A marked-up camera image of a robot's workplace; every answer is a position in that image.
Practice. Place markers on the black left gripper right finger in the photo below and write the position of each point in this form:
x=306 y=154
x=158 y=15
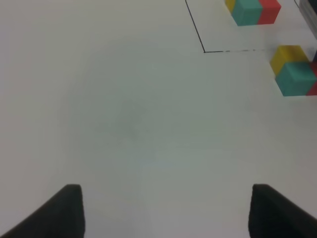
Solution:
x=272 y=215

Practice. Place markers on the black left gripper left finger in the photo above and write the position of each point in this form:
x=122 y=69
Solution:
x=62 y=216

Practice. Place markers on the green template block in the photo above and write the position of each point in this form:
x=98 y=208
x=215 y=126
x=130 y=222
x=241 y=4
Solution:
x=247 y=12

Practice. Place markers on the red template block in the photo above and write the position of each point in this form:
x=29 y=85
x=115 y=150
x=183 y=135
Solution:
x=270 y=11

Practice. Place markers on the yellow template block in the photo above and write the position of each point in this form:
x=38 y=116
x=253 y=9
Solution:
x=230 y=4

